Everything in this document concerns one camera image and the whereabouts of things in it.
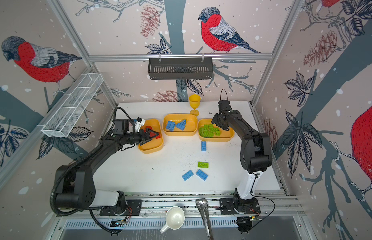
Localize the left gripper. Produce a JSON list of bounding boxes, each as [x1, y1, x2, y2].
[[124, 128, 159, 145]]

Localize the blue lego brick upturned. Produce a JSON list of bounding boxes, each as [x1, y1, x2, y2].
[[166, 121, 176, 132]]

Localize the blue lego brick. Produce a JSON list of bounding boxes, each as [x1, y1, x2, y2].
[[182, 170, 194, 181], [201, 141, 207, 152], [196, 169, 208, 181]]

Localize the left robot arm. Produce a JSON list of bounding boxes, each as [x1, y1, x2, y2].
[[49, 107, 160, 217]]

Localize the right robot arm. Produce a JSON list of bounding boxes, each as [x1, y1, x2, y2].
[[212, 99, 272, 215]]

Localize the left yellow bin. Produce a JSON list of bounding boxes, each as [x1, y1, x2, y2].
[[138, 119, 164, 154]]

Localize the yellow bin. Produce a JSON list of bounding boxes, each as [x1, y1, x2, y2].
[[198, 119, 235, 142], [138, 119, 164, 154], [162, 114, 198, 136]]

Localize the green long lego brick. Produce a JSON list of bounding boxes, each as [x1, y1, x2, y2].
[[210, 127, 221, 136]]

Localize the right yellow bin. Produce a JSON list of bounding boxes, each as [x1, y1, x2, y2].
[[198, 119, 235, 142]]

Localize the green lego brick upper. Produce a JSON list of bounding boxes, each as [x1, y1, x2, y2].
[[202, 124, 212, 138]]

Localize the green lego brick centre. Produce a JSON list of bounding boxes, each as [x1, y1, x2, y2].
[[199, 127, 204, 136]]

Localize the middle yellow bin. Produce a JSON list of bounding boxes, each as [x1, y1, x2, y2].
[[162, 114, 198, 136]]

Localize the yellow plastic goblet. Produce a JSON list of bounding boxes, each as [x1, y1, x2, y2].
[[189, 94, 201, 117]]

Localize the green lego brick right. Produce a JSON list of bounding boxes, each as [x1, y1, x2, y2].
[[198, 162, 209, 169]]

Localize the black hanging basket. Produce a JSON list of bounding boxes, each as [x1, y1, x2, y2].
[[148, 58, 214, 80]]

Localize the white measuring cup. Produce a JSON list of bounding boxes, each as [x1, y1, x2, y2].
[[160, 206, 186, 234]]

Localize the metal tongs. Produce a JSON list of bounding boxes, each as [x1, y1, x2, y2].
[[196, 198, 214, 240]]

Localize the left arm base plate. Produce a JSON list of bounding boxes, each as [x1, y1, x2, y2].
[[99, 200, 143, 217]]

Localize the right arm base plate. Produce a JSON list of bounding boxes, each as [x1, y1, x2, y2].
[[218, 198, 261, 215]]

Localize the white wire mesh basket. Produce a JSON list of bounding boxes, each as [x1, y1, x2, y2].
[[42, 73, 104, 138]]

